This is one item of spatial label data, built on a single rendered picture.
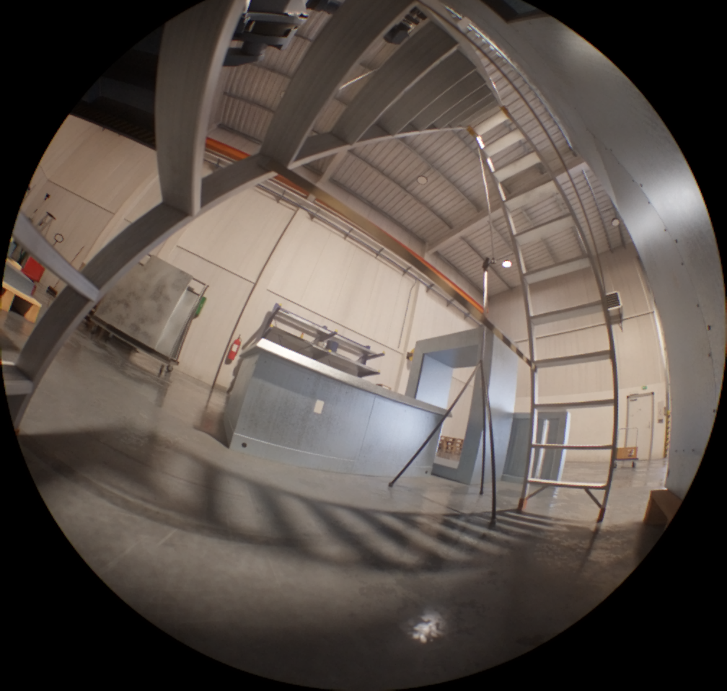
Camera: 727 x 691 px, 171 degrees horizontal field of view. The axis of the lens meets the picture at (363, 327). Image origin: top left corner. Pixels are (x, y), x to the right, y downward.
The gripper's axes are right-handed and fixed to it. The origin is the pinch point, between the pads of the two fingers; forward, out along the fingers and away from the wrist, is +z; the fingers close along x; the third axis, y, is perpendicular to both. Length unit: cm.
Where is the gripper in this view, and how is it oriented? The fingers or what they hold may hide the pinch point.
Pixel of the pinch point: (419, 12)
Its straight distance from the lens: 272.5
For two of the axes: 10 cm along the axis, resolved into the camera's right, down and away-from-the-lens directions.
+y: 3.0, 9.5, -0.2
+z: 5.2, -1.8, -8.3
